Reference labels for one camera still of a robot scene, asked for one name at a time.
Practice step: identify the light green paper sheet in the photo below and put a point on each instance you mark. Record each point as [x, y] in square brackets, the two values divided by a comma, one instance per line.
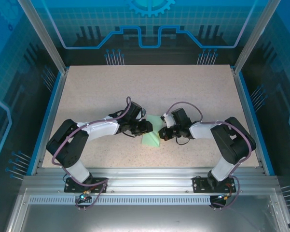
[152, 140]

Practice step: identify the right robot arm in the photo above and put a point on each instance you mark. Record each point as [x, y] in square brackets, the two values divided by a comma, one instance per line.
[234, 142]

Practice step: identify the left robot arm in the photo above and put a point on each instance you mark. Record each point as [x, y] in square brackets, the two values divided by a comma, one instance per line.
[67, 145]

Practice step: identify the blue table edge trim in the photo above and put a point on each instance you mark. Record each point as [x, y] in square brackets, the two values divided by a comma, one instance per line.
[247, 96]
[51, 96]

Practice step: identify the grey metal tray panel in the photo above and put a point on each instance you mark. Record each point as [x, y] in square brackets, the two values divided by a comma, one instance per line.
[147, 217]

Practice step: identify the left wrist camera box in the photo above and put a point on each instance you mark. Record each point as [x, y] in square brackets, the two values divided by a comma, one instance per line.
[143, 112]

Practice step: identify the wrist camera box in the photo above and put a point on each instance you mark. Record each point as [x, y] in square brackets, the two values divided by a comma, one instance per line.
[143, 112]
[167, 119]

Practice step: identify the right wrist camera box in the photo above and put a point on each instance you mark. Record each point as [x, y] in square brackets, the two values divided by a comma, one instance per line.
[167, 119]

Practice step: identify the long aluminium mounting rail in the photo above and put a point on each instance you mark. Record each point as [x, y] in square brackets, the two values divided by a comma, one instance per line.
[147, 178]

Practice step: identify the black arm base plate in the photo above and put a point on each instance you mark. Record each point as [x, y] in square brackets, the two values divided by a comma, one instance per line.
[199, 184]
[70, 187]

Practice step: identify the aluminium side rail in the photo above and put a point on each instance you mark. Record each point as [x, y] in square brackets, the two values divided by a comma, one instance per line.
[50, 118]
[248, 118]

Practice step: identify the aluminium frame post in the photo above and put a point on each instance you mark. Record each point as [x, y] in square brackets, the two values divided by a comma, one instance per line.
[44, 36]
[255, 36]

